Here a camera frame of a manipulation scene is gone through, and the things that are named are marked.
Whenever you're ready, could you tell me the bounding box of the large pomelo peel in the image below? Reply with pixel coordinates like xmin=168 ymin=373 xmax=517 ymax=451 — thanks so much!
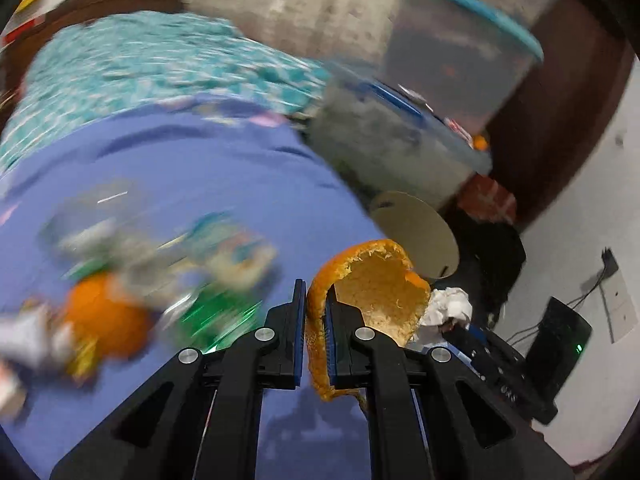
xmin=305 ymin=238 xmax=431 ymax=403

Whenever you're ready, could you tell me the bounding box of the white red wrapper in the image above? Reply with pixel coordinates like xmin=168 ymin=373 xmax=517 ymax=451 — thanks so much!
xmin=1 ymin=302 xmax=75 ymax=420

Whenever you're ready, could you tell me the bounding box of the crushed green soda can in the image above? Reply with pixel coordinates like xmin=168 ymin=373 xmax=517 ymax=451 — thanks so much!
xmin=171 ymin=285 xmax=262 ymax=354

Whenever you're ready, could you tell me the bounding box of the small crumpled paper wrapper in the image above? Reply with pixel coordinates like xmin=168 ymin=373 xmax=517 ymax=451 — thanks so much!
xmin=406 ymin=287 xmax=473 ymax=352

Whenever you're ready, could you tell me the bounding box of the orange fruit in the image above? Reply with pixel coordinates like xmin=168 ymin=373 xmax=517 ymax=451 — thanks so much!
xmin=63 ymin=272 xmax=152 ymax=360

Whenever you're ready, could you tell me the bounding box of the black router device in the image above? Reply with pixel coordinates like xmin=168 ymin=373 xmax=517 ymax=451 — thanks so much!
xmin=523 ymin=297 xmax=592 ymax=402

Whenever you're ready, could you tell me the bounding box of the small teal snack packet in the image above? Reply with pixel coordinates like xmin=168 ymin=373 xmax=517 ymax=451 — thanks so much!
xmin=181 ymin=211 xmax=278 ymax=292

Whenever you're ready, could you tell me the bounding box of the round cardboard disc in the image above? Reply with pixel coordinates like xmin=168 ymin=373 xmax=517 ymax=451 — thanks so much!
xmin=369 ymin=191 xmax=460 ymax=283

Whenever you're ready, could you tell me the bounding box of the clear plastic bottle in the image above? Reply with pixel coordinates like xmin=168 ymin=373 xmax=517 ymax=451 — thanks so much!
xmin=39 ymin=180 xmax=143 ymax=260

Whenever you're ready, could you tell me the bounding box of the blue patterned bed sheet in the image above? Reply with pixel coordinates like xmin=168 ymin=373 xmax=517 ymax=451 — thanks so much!
xmin=0 ymin=94 xmax=432 ymax=480

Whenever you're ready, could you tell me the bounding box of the teal patterned quilt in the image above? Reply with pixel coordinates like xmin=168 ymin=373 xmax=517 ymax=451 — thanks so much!
xmin=1 ymin=11 xmax=329 ymax=170

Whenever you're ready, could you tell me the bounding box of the large clear storage bin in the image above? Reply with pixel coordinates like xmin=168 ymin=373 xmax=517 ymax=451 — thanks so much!
xmin=380 ymin=0 xmax=556 ymax=134

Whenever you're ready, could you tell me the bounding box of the carved wooden headboard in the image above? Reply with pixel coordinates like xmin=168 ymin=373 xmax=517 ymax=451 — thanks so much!
xmin=1 ymin=0 xmax=186 ymax=129

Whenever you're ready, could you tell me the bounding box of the beige leaf print curtain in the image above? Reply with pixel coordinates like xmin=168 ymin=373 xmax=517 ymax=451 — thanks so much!
xmin=188 ymin=0 xmax=399 ymax=63

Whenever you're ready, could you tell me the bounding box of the clear storage box blue handle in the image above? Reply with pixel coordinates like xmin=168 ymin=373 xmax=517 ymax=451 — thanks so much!
xmin=307 ymin=61 xmax=492 ymax=209

